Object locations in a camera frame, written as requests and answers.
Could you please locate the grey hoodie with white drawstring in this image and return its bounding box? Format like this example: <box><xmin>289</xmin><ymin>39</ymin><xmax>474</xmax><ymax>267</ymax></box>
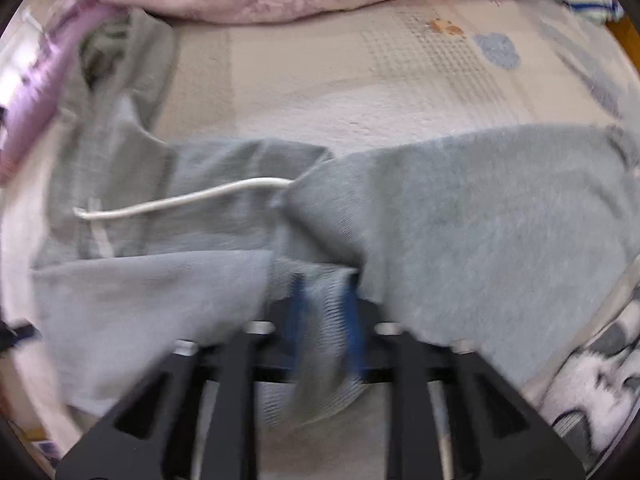
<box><xmin>29</xmin><ymin>6</ymin><xmax>640</xmax><ymax>426</ymax></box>

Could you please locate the grey patterned folded garment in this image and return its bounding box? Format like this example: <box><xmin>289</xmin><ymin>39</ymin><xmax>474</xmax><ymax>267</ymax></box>
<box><xmin>539</xmin><ymin>289</ymin><xmax>639</xmax><ymax>471</ymax></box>

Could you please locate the floral bed sheet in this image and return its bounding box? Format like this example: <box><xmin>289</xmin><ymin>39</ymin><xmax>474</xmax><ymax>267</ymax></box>
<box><xmin>0</xmin><ymin>0</ymin><xmax>640</xmax><ymax>456</ymax></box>

